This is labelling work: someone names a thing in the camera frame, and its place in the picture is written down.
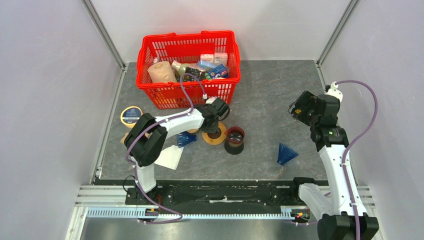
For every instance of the beige paper roll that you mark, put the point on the beige paper roll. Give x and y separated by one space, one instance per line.
161 72

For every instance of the blue ribbed dripper cone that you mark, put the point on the blue ribbed dripper cone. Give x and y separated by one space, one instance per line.
285 154
185 138

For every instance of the white pink small box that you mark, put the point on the white pink small box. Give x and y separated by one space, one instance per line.
207 57

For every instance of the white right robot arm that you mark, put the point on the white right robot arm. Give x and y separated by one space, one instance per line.
341 215

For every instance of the white paper coffee filter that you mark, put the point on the white paper coffee filter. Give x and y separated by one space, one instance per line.
170 157

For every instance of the red plastic shopping basket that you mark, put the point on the red plastic shopping basket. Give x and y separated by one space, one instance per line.
187 48

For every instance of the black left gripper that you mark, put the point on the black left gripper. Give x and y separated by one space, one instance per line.
213 129

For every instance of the green glass bottle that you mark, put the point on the green glass bottle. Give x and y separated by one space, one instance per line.
182 68

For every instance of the brown cardboard piece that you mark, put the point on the brown cardboard piece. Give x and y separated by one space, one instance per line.
124 138

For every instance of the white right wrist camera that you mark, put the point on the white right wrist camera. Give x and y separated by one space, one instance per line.
332 90

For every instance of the blue toothpaste box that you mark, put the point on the blue toothpaste box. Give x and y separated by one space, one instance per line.
218 72

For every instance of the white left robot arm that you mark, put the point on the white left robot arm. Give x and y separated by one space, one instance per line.
146 139

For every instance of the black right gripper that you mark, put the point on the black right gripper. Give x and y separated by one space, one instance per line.
307 99

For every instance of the white red carton box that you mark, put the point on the white red carton box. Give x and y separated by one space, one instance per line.
220 58

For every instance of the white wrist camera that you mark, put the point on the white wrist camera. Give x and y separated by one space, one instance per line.
208 99
332 90

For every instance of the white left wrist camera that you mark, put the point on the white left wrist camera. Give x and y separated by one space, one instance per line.
208 99

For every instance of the slotted aluminium cable rail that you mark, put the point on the slotted aluminium cable rail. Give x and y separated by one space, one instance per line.
144 213

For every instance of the light blue small box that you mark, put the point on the light blue small box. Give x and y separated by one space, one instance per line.
206 65

